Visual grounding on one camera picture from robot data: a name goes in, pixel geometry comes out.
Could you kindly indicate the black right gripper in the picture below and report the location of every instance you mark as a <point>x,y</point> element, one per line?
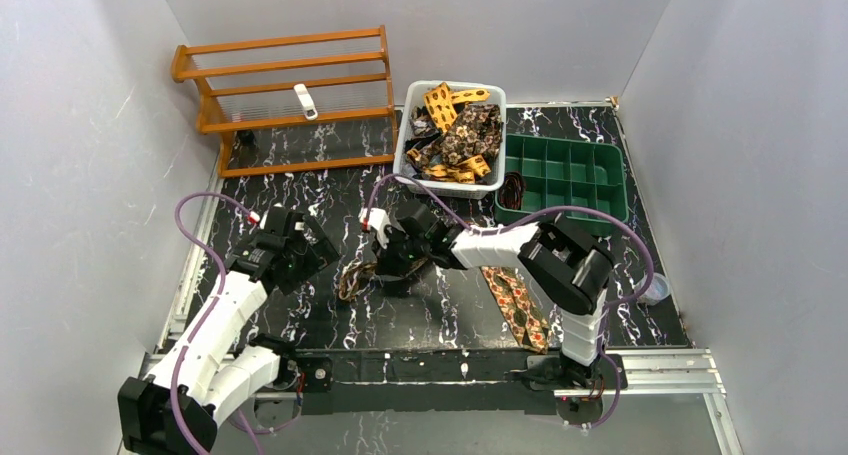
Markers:
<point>392,258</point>

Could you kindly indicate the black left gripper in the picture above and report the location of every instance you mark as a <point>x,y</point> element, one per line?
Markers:
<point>308,250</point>

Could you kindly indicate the cream flamingo paisley tie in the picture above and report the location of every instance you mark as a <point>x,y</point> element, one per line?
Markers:
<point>525,321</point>

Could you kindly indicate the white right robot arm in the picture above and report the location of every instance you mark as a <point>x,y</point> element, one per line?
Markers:
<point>568,264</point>

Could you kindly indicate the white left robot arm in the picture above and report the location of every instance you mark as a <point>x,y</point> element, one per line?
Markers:
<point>178,406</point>

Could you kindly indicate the dark red rolled tie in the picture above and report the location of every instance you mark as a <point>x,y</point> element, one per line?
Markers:
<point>511,193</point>

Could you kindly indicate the white plastic laundry basket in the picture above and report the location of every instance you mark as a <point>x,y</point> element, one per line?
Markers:
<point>414,100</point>

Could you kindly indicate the dark blue floral tie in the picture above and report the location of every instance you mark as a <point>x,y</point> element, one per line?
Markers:
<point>421,144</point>

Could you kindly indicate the black tropical floral tie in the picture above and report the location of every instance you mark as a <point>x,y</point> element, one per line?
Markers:
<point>478,131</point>

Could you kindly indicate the green compartment tray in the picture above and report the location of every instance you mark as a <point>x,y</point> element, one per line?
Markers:
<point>565,172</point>

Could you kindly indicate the yellow beetle print tie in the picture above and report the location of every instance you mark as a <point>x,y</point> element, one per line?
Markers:
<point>444,105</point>

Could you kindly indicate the white clip on rack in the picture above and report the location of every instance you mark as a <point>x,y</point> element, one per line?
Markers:
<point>306,101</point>

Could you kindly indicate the orange wooden rack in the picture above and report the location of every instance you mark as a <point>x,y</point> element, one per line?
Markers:
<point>246,87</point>

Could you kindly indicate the clear plastic cup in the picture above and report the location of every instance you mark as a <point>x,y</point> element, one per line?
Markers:
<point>654,292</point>

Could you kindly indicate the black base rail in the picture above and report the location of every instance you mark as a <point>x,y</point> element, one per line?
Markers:
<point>342,381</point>

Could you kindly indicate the aluminium frame rail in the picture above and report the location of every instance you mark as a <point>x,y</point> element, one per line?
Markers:
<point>681,371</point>

